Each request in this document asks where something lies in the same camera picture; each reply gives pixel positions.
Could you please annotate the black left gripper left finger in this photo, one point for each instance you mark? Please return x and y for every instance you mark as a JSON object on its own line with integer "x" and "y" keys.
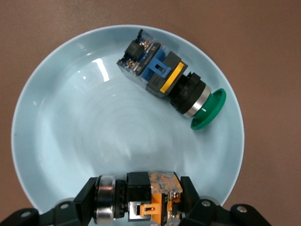
{"x": 80, "y": 207}

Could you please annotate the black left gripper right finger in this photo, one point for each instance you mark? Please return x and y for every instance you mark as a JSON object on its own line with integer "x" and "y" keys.
{"x": 200, "y": 212}

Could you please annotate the orange black push-button switch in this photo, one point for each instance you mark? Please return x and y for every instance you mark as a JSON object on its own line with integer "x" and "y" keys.
{"x": 141, "y": 188}

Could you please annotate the light blue round plate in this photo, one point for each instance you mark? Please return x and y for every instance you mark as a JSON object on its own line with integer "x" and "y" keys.
{"x": 94, "y": 129}

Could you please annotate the green blue push-button switch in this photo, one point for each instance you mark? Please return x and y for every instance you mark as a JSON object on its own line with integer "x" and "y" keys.
{"x": 164, "y": 70}

